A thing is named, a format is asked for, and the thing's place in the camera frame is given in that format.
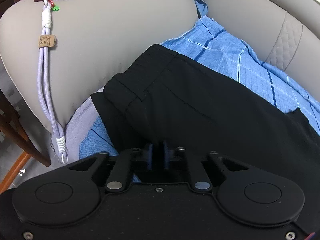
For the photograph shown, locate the black pants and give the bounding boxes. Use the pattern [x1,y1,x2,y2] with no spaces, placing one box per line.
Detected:
[90,43,320,178]

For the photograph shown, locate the beige leather sofa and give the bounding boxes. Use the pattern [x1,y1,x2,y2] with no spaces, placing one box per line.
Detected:
[1,0,319,131]

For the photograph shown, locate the blue checkered blanket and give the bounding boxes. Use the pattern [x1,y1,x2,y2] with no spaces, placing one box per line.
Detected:
[65,14,319,162]

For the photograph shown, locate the lilac phone lanyard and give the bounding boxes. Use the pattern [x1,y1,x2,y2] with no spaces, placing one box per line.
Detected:
[36,0,69,165]

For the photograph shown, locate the wooden chair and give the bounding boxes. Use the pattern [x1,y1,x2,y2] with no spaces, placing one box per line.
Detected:
[1,0,51,192]

